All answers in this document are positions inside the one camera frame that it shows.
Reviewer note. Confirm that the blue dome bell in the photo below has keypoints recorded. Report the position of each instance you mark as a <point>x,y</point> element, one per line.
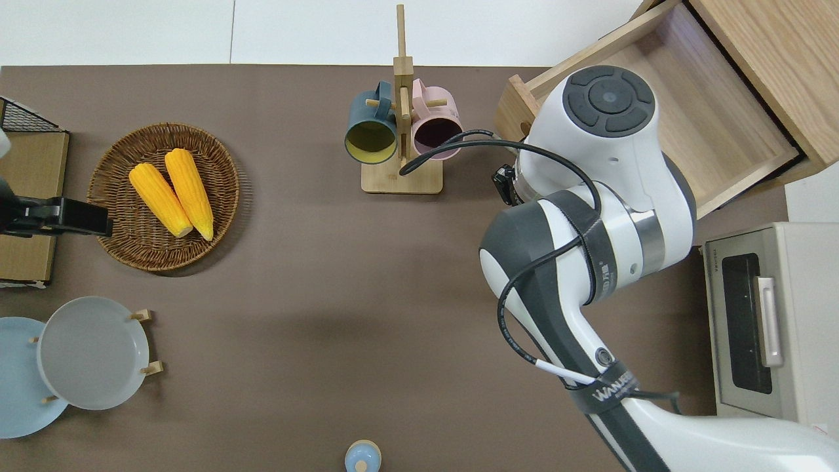
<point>362,455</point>

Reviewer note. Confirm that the brown table mat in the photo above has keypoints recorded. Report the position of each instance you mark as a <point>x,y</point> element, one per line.
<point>295,328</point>

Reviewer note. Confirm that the grey plate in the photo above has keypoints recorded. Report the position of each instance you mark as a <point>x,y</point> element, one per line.
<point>92,354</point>

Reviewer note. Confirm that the brown wicker basket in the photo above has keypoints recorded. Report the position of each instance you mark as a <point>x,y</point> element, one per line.
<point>151,255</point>

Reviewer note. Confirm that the pink mug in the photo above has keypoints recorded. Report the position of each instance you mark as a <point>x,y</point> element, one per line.
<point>423,117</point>

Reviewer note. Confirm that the light wooden drawer cabinet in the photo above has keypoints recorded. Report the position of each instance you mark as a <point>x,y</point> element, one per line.
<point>786,52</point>

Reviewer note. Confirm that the white toaster oven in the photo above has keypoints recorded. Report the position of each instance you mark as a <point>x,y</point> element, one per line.
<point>741,314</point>

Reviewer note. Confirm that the wooden mug rack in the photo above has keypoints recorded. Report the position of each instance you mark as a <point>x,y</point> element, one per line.
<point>419,183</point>

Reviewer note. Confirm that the light blue plate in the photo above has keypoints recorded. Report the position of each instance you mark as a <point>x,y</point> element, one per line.
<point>19,393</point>

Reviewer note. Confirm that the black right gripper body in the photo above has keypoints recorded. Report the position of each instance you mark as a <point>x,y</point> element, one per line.
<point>507,183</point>

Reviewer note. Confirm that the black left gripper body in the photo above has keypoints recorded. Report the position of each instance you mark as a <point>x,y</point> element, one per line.
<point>8,210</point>

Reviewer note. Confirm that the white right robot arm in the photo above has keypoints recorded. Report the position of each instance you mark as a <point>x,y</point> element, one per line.
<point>609,151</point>

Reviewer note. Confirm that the wooden plate rack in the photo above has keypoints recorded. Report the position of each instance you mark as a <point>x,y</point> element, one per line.
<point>154,368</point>

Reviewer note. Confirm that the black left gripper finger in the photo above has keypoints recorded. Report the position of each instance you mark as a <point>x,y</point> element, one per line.
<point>39,217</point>
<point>88,219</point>

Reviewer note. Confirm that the dark blue mug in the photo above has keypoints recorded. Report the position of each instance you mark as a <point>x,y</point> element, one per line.
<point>364,115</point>

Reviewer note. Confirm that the yellow corn cob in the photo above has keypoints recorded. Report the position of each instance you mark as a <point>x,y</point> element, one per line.
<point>190,190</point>
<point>160,200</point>

